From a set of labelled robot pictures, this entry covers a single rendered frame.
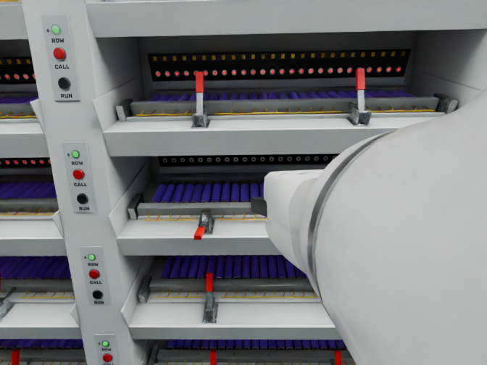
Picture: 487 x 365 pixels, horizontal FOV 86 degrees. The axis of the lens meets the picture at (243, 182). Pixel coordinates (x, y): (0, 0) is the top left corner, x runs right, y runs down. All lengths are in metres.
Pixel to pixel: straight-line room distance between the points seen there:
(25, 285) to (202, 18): 0.65
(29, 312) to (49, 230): 0.20
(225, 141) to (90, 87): 0.23
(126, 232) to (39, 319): 0.27
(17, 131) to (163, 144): 0.24
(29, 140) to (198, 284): 0.41
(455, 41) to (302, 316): 0.58
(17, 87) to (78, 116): 0.30
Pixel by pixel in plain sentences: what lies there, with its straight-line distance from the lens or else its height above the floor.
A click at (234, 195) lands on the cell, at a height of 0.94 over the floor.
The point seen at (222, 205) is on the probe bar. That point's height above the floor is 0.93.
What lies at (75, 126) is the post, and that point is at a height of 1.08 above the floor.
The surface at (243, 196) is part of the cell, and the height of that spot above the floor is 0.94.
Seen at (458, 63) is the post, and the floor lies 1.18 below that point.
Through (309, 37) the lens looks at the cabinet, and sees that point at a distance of 0.67.
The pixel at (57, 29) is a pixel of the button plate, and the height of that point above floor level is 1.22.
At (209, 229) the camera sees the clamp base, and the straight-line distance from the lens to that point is 0.48.
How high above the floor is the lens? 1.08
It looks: 13 degrees down
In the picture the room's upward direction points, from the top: 1 degrees counter-clockwise
